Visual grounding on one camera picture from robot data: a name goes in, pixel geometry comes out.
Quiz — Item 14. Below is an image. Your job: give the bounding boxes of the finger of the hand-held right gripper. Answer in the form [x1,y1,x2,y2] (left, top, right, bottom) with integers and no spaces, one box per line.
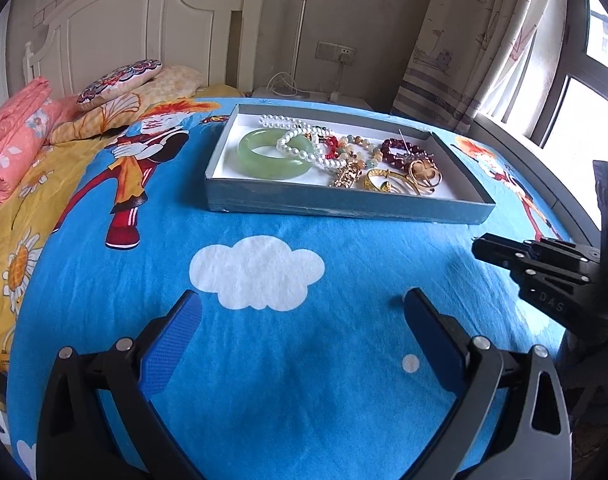
[483,233,603,267]
[472,244,598,287]

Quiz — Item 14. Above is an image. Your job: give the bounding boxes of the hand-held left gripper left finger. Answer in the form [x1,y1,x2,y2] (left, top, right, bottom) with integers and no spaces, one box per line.
[35,289,206,480]

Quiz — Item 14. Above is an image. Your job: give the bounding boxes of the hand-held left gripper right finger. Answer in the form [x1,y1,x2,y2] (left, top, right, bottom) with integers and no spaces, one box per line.
[403,287,574,480]

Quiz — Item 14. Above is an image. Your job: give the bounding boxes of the gold hoop earrings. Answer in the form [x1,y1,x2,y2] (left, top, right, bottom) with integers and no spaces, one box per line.
[407,158,444,197]

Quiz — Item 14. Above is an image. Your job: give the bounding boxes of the blue shallow cardboard tray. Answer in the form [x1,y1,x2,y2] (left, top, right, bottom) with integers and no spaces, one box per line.
[204,103,497,226]

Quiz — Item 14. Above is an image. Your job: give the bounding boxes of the large gold bangle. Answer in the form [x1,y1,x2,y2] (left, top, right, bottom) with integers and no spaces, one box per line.
[364,168,425,198]

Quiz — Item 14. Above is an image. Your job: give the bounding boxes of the gold filigree ornament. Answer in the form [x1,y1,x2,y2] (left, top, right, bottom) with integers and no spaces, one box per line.
[327,159,365,190]

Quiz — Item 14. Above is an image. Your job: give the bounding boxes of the multicolour stone bead bracelet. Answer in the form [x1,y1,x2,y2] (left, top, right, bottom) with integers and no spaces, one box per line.
[328,132,383,169]

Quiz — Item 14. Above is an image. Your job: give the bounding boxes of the white pearl necklace green pendant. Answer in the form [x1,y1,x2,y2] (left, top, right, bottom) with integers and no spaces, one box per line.
[257,113,350,171]

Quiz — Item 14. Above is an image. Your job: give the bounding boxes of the blue cartoon print blanket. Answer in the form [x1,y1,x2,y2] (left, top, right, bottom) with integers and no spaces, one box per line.
[6,95,593,480]

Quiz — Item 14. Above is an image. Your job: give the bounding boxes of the silver brooch pin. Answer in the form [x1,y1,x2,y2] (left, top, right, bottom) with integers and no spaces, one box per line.
[396,128,438,164]

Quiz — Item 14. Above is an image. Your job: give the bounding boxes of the green jade bangle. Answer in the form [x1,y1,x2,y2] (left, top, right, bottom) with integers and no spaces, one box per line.
[237,128,316,181]

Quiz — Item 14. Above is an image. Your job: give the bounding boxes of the yellow flower bedsheet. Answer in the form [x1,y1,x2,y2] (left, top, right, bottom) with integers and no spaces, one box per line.
[0,83,246,441]

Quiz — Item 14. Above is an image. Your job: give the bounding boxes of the window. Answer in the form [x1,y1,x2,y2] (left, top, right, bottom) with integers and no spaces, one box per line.
[476,0,608,234]

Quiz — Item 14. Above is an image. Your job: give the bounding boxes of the striped printed curtain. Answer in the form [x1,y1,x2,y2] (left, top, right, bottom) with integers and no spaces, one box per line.
[391,0,568,136]

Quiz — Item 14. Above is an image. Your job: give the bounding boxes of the white nightstand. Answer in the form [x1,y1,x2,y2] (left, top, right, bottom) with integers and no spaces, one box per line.
[248,87,378,111]

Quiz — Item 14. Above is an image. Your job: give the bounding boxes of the pale yellow floral pillow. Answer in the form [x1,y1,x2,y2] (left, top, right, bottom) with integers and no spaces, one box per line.
[48,64,208,145]

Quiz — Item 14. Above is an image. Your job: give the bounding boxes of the embroidered patterned pillow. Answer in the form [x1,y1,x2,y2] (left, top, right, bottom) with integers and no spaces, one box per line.
[75,58,164,112]

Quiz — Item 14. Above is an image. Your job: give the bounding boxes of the pink floral quilt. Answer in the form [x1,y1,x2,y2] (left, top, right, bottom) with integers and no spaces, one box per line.
[0,75,83,211]

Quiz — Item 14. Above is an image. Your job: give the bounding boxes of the white wooden headboard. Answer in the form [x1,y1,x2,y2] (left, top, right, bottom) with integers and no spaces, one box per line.
[22,0,265,99]

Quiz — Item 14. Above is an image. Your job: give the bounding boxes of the dark red bead bracelet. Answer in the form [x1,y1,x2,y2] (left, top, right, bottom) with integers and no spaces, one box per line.
[381,137,435,166]

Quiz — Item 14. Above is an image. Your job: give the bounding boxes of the red string bracelet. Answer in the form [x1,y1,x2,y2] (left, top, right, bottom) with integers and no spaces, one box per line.
[313,132,343,159]

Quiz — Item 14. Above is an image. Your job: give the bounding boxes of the white cable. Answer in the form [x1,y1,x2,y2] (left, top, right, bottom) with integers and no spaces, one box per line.
[266,70,298,94]

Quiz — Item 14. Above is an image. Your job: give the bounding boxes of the grey wall socket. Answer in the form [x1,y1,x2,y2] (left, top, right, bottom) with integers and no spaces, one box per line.
[315,40,358,65]

